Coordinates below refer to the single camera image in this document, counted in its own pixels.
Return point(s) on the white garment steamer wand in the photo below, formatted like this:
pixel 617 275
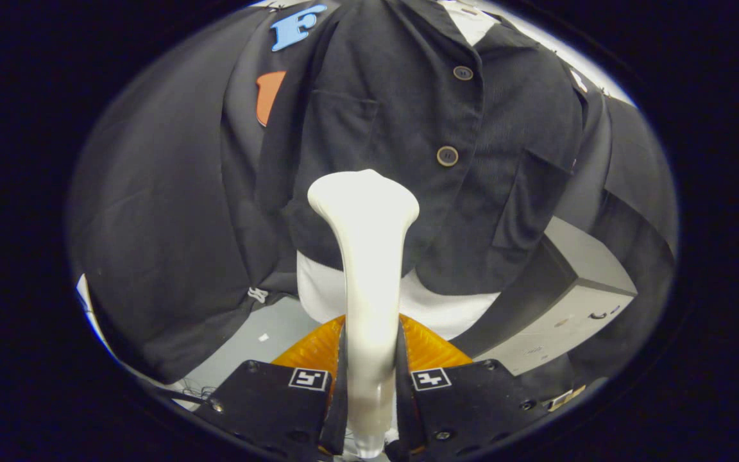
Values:
pixel 369 256

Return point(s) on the grey cabinet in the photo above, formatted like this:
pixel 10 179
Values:
pixel 575 301

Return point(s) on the black blazer jacket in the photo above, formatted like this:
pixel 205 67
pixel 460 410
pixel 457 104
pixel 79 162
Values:
pixel 408 128

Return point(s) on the black backdrop cloth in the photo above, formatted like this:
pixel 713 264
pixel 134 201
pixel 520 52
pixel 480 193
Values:
pixel 151 224

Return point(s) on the tan and white object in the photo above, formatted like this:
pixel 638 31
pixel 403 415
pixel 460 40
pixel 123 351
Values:
pixel 565 398

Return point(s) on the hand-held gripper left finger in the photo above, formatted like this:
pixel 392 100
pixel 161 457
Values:
pixel 339 417

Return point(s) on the white panel with blue edge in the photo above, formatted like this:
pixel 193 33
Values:
pixel 84 298

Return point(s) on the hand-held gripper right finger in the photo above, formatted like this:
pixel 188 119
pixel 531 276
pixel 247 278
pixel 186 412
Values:
pixel 406 410

